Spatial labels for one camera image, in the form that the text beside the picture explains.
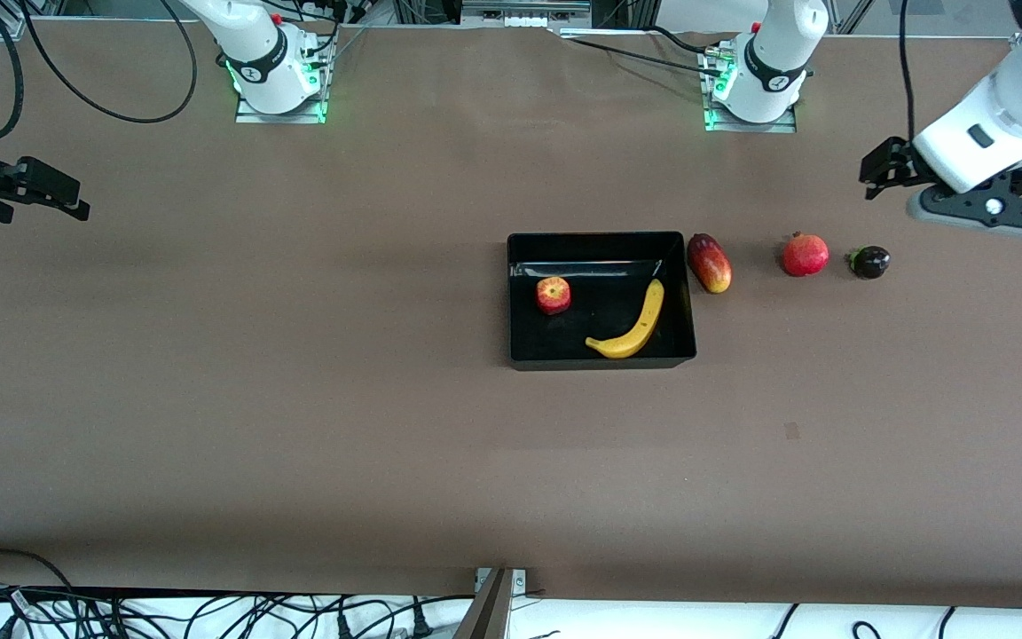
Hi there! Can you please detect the yellow banana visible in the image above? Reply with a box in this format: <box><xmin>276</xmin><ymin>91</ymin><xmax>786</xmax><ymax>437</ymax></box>
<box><xmin>585</xmin><ymin>279</ymin><xmax>665</xmax><ymax>360</ymax></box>

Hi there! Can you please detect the black plastic box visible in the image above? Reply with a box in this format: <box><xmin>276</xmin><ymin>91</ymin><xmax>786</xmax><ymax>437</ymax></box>
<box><xmin>507</xmin><ymin>232</ymin><xmax>698</xmax><ymax>372</ymax></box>

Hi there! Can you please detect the red apple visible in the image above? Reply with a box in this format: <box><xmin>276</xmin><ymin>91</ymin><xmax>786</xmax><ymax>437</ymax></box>
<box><xmin>535</xmin><ymin>276</ymin><xmax>572</xmax><ymax>317</ymax></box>

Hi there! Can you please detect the dark purple mangosteen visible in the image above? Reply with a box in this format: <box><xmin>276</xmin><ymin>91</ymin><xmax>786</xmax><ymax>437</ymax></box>
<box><xmin>848</xmin><ymin>246</ymin><xmax>892</xmax><ymax>280</ymax></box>

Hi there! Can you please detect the red pomegranate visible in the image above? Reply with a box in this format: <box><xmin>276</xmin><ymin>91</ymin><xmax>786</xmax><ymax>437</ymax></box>
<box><xmin>782</xmin><ymin>232</ymin><xmax>830</xmax><ymax>278</ymax></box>

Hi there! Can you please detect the red yellow mango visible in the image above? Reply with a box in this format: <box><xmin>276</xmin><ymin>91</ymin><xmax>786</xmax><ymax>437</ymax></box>
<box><xmin>686</xmin><ymin>233</ymin><xmax>733</xmax><ymax>295</ymax></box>

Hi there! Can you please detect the silver metal frame bracket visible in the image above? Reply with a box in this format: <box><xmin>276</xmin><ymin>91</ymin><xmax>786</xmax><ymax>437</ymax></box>
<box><xmin>462</xmin><ymin>0</ymin><xmax>592</xmax><ymax>19</ymax></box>

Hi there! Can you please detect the small metal corner bracket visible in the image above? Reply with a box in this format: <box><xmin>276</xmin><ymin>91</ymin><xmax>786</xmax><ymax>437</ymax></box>
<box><xmin>474</xmin><ymin>568</ymin><xmax>530</xmax><ymax>596</ymax></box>

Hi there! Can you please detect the aluminium profile post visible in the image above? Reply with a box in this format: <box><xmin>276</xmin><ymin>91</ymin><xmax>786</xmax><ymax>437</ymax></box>
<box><xmin>453</xmin><ymin>568</ymin><xmax>516</xmax><ymax>639</ymax></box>

